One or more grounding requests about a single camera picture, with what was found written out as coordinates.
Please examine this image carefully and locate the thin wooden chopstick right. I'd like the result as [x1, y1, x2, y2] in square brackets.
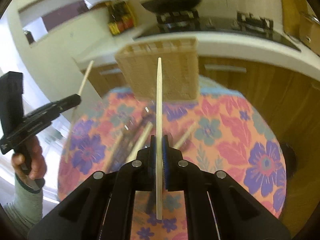
[174, 122, 196, 150]

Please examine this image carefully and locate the dark sauce bottle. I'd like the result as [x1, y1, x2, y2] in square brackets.
[117, 1, 136, 30]

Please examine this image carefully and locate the gas stove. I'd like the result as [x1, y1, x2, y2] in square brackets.
[138, 10, 301, 52]

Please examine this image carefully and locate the person's left hand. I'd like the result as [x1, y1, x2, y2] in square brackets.
[11, 136, 47, 184]

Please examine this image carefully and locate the beige plastic utensil basket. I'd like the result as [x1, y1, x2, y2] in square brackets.
[114, 37, 200, 102]

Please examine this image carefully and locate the joined wooden chopstick pair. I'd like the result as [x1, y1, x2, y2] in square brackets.
[64, 60, 95, 163]

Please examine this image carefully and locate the metal drawer handle middle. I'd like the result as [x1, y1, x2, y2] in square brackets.
[204, 64, 247, 73]

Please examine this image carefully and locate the grey sleeved left forearm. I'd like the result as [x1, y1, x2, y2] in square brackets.
[3, 175, 43, 237]

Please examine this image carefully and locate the floral orange table cloth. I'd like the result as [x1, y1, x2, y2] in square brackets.
[58, 82, 286, 239]

